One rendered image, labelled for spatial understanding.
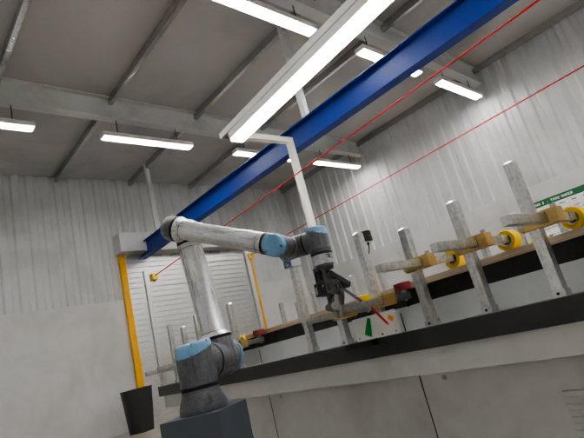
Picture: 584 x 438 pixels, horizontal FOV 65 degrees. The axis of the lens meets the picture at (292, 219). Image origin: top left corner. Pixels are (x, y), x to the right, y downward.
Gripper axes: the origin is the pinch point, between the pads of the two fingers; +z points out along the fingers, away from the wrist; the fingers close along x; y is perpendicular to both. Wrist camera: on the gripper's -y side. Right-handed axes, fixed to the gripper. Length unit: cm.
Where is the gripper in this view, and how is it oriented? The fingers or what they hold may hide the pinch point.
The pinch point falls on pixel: (341, 315)
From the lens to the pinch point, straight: 187.2
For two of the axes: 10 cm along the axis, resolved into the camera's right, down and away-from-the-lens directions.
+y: -7.9, 0.1, -6.1
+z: 2.2, 9.4, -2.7
